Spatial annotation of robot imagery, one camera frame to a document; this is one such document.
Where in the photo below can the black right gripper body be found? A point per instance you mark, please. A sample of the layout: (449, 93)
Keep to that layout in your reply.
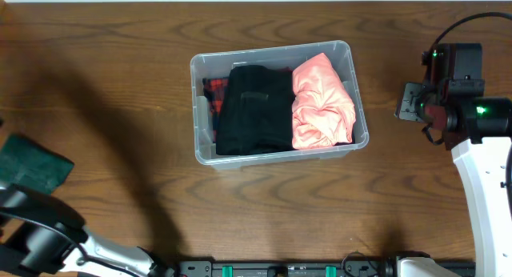
(431, 103)

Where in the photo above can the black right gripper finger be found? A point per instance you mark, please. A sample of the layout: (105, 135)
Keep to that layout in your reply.
(406, 111)
(411, 92)

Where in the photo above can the pink garment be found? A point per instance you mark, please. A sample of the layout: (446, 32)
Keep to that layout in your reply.
(323, 113)

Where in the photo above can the clear plastic storage container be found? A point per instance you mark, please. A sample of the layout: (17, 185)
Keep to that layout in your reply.
(218, 65)

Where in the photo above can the small black cloth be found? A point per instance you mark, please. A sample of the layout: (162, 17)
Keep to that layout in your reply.
(262, 121)

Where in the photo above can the red plaid flannel shirt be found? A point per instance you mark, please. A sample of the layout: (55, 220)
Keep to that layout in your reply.
(216, 90)

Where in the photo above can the dark green cloth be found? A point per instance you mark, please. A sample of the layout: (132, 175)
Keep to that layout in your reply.
(26, 163)

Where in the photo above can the large black garment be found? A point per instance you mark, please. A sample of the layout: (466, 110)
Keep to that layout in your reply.
(268, 111)

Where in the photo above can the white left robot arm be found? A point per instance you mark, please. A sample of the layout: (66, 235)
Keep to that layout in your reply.
(53, 238)

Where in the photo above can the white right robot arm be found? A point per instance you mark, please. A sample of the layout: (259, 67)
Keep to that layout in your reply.
(476, 129)

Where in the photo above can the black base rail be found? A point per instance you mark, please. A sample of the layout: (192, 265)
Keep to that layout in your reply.
(354, 264)

